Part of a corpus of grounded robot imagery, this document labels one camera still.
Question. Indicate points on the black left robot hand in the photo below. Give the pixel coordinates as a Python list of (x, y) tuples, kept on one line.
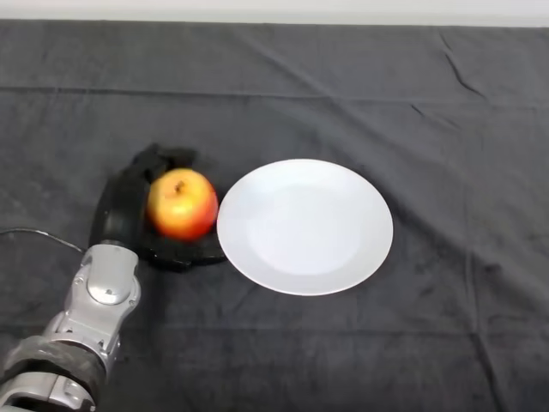
[(122, 201)]

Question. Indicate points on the red yellow apple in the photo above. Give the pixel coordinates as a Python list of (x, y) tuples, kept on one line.
[(182, 206)]

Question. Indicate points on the white round plate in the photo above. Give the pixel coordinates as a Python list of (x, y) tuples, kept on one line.
[(304, 232)]

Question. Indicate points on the black cloth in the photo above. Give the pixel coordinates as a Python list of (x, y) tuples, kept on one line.
[(300, 352)]

